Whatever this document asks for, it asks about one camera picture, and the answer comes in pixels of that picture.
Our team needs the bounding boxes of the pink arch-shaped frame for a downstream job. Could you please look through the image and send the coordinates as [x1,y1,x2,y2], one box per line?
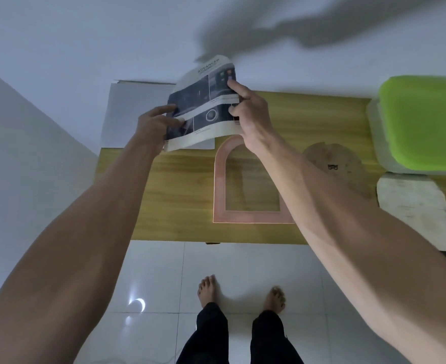
[212,134,296,225]

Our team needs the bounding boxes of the person's left forearm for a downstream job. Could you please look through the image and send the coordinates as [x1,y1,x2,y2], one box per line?
[0,135,163,364]

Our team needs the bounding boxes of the white arch-shaped board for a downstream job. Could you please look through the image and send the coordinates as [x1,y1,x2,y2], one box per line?
[376,174,446,253]

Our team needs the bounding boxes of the person's right foot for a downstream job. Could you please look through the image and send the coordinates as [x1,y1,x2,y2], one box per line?
[261,286,287,315]

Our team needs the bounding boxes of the white paper sheet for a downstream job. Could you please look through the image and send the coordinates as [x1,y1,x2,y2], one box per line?
[100,80,217,150]

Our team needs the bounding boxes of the person's foot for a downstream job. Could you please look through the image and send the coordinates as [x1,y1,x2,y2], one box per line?
[197,274,220,310]
[261,286,287,315]

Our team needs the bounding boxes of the person's left hand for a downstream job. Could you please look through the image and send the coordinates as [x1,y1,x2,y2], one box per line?
[133,104,186,156]

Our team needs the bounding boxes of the person's left foot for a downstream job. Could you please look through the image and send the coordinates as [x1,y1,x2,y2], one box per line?
[197,274,220,310]

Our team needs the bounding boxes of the brown arch-shaped wooden board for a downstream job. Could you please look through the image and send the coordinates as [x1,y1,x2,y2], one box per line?
[301,143,375,201]

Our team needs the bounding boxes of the person's right hand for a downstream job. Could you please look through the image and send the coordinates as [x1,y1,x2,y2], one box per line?
[227,80,281,156]

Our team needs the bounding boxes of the person's right forearm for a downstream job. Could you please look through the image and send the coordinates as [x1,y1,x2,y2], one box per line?
[254,137,446,364]

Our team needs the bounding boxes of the dark printed booklet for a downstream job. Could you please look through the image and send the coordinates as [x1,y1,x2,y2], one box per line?
[163,54,243,153]

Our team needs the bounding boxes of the black trousers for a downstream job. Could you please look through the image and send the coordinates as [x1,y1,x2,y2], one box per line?
[175,302,304,364]

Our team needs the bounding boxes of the white container with green lid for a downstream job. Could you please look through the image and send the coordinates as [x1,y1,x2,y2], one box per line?
[366,74,446,176]

